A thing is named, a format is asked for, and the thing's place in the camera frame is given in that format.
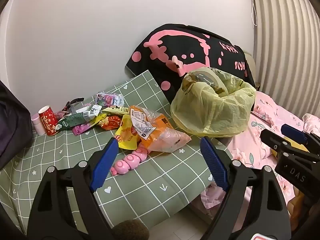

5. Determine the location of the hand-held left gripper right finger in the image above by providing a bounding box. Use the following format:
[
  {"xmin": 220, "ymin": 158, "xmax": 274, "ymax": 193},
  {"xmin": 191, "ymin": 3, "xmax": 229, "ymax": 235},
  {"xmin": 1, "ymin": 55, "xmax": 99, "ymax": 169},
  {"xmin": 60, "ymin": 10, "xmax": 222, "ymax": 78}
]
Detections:
[{"xmin": 200, "ymin": 137, "xmax": 292, "ymax": 240}]

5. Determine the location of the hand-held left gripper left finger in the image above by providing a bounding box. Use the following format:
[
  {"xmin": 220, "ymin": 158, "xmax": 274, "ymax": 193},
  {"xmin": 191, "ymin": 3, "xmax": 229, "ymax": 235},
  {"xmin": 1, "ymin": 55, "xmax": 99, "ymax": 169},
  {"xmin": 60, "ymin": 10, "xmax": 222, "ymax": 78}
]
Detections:
[{"xmin": 27, "ymin": 137, "xmax": 119, "ymax": 240}]

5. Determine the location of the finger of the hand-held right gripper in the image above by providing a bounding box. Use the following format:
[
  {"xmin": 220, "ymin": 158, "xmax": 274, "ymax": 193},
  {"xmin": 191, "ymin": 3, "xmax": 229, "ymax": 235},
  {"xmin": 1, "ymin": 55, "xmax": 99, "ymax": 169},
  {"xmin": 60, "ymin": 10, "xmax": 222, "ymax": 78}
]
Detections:
[
  {"xmin": 281, "ymin": 124, "xmax": 320, "ymax": 153},
  {"xmin": 260, "ymin": 129, "xmax": 310, "ymax": 155}
]

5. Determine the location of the long pink wrapper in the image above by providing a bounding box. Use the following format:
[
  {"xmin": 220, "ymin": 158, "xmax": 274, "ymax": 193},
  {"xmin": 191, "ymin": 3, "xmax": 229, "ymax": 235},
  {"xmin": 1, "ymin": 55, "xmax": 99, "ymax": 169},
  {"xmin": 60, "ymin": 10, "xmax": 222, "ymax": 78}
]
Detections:
[{"xmin": 72, "ymin": 124, "xmax": 94, "ymax": 136}]

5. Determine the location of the yellow-lined waste bin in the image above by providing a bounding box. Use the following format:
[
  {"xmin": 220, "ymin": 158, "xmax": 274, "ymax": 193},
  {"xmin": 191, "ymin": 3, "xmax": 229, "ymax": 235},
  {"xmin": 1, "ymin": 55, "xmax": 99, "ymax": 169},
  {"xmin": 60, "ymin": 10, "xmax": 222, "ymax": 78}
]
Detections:
[{"xmin": 170, "ymin": 67, "xmax": 257, "ymax": 138}]

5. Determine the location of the green and white wrapper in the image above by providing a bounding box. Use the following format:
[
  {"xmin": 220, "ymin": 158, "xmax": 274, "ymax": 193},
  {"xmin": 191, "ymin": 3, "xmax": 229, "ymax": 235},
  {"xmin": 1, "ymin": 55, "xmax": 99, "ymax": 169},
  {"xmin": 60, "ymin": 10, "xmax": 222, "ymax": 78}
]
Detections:
[{"xmin": 57, "ymin": 112, "xmax": 97, "ymax": 130}]

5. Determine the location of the purple and silver packet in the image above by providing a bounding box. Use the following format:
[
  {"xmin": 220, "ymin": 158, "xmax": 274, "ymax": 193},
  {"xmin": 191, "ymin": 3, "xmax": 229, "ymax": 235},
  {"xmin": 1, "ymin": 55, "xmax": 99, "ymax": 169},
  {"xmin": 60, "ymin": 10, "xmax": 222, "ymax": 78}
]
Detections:
[{"xmin": 96, "ymin": 92, "xmax": 125, "ymax": 109}]

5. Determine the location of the person's right forearm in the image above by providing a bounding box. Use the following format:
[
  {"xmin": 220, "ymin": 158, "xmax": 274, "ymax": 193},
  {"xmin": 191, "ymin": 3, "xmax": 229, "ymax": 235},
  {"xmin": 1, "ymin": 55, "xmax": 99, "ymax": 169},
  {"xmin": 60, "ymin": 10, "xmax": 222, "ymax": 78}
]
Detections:
[{"xmin": 287, "ymin": 191, "xmax": 305, "ymax": 218}]

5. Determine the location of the pink floral bed sheet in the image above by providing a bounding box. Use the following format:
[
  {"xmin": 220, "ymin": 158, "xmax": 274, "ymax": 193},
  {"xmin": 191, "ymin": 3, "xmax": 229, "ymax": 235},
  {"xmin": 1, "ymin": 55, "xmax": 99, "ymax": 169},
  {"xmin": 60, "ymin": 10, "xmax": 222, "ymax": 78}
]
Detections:
[{"xmin": 200, "ymin": 90, "xmax": 320, "ymax": 213}]

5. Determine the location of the pink caterpillar toy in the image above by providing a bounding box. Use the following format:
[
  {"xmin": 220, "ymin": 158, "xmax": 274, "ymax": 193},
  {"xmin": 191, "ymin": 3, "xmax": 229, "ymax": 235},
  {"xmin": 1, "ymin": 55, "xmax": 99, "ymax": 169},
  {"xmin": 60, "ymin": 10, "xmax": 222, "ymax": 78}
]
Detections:
[{"xmin": 111, "ymin": 144, "xmax": 150, "ymax": 178}]

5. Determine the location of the yellow snack wrapper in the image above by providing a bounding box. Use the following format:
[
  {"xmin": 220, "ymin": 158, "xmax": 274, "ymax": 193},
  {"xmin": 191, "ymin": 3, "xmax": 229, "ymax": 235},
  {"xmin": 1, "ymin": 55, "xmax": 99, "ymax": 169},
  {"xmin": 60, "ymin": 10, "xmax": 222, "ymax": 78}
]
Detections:
[{"xmin": 114, "ymin": 121, "xmax": 143, "ymax": 150}]

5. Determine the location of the red snack wrapper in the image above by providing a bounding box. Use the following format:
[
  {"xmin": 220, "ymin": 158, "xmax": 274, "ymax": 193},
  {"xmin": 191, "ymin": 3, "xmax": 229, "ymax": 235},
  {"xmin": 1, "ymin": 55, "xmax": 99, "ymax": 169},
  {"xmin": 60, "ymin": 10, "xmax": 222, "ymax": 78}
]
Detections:
[{"xmin": 99, "ymin": 115, "xmax": 123, "ymax": 130}]

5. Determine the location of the green checked cloth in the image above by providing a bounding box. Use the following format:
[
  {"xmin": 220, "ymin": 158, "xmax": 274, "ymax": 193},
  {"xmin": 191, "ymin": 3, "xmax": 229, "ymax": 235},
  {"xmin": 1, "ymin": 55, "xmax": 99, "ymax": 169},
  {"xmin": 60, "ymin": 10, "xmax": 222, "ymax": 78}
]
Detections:
[{"xmin": 0, "ymin": 70, "xmax": 220, "ymax": 233}]

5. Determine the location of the pale yellow wrapper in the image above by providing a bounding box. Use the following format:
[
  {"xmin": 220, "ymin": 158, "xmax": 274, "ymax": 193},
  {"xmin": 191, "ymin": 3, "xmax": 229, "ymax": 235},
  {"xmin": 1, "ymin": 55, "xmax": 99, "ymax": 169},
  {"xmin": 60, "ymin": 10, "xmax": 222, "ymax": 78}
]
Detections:
[{"xmin": 101, "ymin": 106, "xmax": 130, "ymax": 117}]

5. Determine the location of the white and silver wrapper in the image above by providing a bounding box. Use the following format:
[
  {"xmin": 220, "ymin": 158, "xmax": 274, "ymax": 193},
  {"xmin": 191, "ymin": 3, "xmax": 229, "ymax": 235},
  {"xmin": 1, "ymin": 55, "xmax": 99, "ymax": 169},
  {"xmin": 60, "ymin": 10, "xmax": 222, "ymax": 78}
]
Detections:
[{"xmin": 70, "ymin": 104, "xmax": 103, "ymax": 117}]

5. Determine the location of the orange plastic bag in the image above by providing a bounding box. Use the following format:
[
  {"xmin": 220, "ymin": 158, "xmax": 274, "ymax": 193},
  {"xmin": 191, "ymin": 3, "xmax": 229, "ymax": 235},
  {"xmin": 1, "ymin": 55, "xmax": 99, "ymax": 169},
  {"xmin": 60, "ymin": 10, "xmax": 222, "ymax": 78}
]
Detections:
[{"xmin": 129, "ymin": 105, "xmax": 192, "ymax": 153}]

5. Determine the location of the dark pink and black wrapper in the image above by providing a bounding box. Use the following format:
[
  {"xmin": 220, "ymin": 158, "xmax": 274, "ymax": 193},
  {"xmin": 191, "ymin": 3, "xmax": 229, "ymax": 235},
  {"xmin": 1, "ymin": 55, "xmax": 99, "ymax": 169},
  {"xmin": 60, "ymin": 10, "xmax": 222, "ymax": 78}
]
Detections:
[{"xmin": 62, "ymin": 97, "xmax": 85, "ymax": 112}]

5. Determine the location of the red paper cup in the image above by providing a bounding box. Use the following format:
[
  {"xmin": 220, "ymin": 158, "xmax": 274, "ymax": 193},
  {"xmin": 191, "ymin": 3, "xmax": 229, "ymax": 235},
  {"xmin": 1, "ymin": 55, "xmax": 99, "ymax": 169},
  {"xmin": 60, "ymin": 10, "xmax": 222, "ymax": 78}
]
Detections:
[{"xmin": 38, "ymin": 105, "xmax": 58, "ymax": 137}]

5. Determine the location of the beige headboard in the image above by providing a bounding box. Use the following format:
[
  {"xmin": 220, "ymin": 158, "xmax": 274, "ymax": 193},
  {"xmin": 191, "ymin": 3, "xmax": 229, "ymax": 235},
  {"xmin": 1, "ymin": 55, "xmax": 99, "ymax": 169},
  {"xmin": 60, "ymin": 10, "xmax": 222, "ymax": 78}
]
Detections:
[{"xmin": 244, "ymin": 51, "xmax": 257, "ymax": 85}]

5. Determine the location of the pink plastic bottle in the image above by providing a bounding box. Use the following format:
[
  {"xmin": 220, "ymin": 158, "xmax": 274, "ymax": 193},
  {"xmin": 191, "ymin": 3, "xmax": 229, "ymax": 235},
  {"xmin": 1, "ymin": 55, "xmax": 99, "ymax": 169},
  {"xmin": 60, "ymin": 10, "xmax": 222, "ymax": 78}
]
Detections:
[{"xmin": 31, "ymin": 113, "xmax": 47, "ymax": 135}]

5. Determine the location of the striped beige curtain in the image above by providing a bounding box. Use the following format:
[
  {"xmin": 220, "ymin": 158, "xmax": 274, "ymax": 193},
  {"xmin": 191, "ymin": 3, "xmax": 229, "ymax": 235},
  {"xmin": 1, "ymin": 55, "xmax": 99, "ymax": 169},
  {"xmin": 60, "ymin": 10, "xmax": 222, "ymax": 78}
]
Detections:
[{"xmin": 252, "ymin": 0, "xmax": 320, "ymax": 120}]

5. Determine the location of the dark bag at left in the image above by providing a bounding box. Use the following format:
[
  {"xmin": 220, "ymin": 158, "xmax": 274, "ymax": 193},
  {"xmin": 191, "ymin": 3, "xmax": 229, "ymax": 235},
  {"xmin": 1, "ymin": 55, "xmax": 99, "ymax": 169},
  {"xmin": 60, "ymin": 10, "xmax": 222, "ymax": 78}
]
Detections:
[{"xmin": 0, "ymin": 81, "xmax": 33, "ymax": 170}]

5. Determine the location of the black and pink blanket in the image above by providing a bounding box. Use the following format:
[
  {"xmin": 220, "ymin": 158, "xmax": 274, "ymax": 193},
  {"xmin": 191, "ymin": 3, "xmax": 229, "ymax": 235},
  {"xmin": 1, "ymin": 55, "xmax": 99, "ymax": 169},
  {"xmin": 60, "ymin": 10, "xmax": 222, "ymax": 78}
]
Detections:
[{"xmin": 125, "ymin": 24, "xmax": 256, "ymax": 98}]

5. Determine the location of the white cable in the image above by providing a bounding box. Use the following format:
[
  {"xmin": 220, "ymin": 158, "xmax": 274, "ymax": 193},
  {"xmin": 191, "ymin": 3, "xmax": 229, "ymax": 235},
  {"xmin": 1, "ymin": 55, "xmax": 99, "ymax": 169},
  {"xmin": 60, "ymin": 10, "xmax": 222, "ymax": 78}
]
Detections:
[{"xmin": 250, "ymin": 0, "xmax": 258, "ymax": 27}]

